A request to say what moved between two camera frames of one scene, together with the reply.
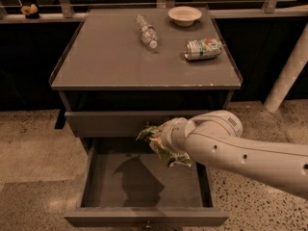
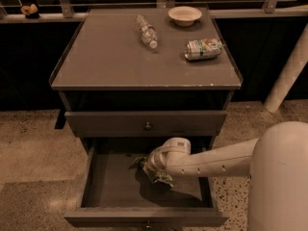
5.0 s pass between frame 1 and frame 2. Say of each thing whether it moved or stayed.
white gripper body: moved
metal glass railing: stayed
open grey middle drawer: stayed
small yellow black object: stayed
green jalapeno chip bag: moved
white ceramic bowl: stayed
